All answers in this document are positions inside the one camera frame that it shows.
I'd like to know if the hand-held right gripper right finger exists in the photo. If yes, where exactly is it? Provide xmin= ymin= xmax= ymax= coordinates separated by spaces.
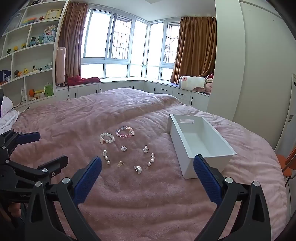
xmin=193 ymin=154 xmax=271 ymax=241

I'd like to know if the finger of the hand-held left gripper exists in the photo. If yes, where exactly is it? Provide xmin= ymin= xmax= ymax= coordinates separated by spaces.
xmin=7 ymin=156 xmax=69 ymax=186
xmin=0 ymin=130 xmax=41 ymax=151

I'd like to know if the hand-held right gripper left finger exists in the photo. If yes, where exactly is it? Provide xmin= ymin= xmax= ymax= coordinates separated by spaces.
xmin=24 ymin=156 xmax=102 ymax=241

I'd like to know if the white storage box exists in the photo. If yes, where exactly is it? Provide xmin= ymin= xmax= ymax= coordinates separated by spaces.
xmin=166 ymin=113 xmax=237 ymax=179

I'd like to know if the white bead bracelet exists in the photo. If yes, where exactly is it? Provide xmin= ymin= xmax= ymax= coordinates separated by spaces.
xmin=99 ymin=133 xmax=115 ymax=144

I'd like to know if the pink bead bracelet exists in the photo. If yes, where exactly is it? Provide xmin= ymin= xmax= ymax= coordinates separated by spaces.
xmin=116 ymin=126 xmax=135 ymax=138

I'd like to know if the person's left hand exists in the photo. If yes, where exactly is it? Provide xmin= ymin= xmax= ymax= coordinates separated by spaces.
xmin=7 ymin=202 xmax=23 ymax=219

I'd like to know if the white quilt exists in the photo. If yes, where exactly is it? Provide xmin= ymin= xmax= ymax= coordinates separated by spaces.
xmin=0 ymin=96 xmax=20 ymax=135

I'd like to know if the red cloth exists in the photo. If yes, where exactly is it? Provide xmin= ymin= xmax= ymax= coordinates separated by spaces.
xmin=67 ymin=75 xmax=101 ymax=86

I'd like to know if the orange chair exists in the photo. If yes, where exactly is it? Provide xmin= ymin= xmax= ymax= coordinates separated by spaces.
xmin=276 ymin=141 xmax=296 ymax=186

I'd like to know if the pink standing appliance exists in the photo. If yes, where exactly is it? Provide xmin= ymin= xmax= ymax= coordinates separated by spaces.
xmin=56 ymin=47 xmax=67 ymax=87

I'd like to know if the white bookshelf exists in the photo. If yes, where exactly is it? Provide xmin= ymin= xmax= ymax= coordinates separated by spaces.
xmin=0 ymin=0 xmax=70 ymax=105

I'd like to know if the pink fleece blanket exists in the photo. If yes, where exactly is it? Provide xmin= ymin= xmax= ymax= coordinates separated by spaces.
xmin=9 ymin=87 xmax=288 ymax=241

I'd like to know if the pink plush toy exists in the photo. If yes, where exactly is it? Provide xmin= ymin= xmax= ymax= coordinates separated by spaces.
xmin=193 ymin=79 xmax=214 ymax=94

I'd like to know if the white plush pillow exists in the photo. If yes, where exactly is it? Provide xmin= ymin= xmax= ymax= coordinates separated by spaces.
xmin=178 ymin=76 xmax=207 ymax=91

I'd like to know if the flower decorated gift box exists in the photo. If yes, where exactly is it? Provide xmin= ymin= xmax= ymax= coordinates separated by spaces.
xmin=43 ymin=25 xmax=56 ymax=43

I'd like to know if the brown curtain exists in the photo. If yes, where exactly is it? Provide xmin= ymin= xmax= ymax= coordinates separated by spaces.
xmin=57 ymin=2 xmax=89 ymax=80
xmin=171 ymin=17 xmax=217 ymax=84

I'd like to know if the white door panel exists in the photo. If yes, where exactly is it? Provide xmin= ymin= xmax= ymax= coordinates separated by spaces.
xmin=274 ymin=73 xmax=296 ymax=151

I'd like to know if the bay window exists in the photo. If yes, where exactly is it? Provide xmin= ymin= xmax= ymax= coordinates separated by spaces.
xmin=80 ymin=8 xmax=181 ymax=81

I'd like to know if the yellow picture frame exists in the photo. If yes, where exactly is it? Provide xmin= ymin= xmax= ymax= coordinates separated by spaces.
xmin=45 ymin=9 xmax=62 ymax=20

